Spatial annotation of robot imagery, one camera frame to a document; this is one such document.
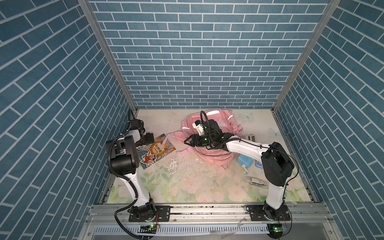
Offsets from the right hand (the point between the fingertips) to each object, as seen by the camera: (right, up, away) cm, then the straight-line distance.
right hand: (186, 140), depth 83 cm
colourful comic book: (-24, -10, +11) cm, 28 cm away
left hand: (-29, -1, +18) cm, 34 cm away
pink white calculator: (+42, 0, +18) cm, 46 cm away
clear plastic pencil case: (+39, -23, -1) cm, 46 cm away
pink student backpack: (+20, -11, +4) cm, 23 cm away
